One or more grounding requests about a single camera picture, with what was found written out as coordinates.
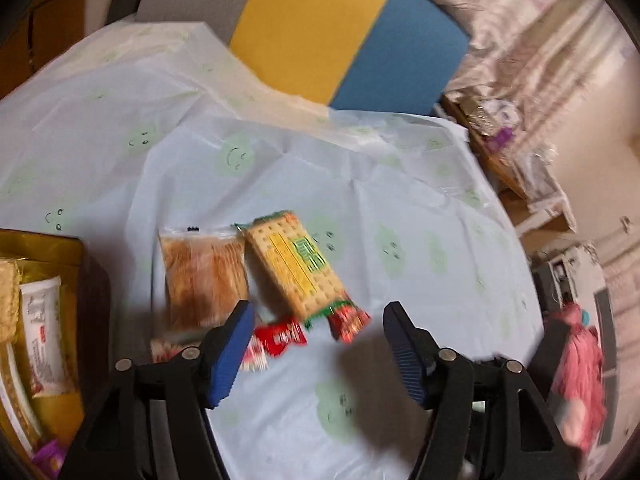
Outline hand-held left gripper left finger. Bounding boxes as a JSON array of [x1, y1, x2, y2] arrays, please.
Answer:
[[60, 300, 257, 480]]

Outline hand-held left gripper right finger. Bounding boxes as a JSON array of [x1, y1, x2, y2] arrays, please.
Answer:
[[382, 301, 583, 480]]

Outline pink floral white packet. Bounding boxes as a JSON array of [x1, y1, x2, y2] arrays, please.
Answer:
[[150, 334, 268, 373]]

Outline red candy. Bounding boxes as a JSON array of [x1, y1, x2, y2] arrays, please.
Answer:
[[254, 319, 308, 357]]

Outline red patterned snack packet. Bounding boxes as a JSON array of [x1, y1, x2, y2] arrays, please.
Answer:
[[329, 305, 372, 344]]

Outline brown cracker packet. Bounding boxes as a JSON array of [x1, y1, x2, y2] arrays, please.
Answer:
[[159, 226, 250, 333]]

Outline yellow biscuit packet green ends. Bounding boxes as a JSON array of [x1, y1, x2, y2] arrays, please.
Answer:
[[234, 210, 358, 331]]

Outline dark red gold-lined box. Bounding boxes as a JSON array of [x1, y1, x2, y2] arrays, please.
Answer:
[[0, 229, 108, 480]]

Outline long white snack packet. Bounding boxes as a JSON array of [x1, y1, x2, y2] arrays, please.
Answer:
[[19, 276, 77, 398]]

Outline purple snack packet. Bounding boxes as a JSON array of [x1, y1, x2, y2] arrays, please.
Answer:
[[31, 438, 68, 478]]

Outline clear puffed rice cracker packet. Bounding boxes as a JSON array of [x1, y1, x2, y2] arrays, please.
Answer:
[[0, 259, 22, 343]]

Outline light blue smiley tablecloth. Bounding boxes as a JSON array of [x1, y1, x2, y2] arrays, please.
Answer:
[[0, 21, 546, 480]]

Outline pink cloth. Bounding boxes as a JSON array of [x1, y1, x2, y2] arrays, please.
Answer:
[[550, 302, 608, 453]]

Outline white appliance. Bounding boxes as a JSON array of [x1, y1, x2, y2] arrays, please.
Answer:
[[532, 242, 601, 311]]

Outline wooden side table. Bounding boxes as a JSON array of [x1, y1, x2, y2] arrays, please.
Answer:
[[440, 95, 576, 231]]

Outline small purple box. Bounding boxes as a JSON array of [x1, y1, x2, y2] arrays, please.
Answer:
[[487, 127, 516, 153]]

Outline grey yellow blue chair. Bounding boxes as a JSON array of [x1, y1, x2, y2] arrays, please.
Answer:
[[85, 0, 471, 116]]

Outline beige patterned curtain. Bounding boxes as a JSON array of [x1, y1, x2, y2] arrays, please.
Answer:
[[370, 0, 640, 201]]

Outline orange wooden cabinet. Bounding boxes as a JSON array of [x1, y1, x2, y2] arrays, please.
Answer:
[[0, 0, 96, 101]]

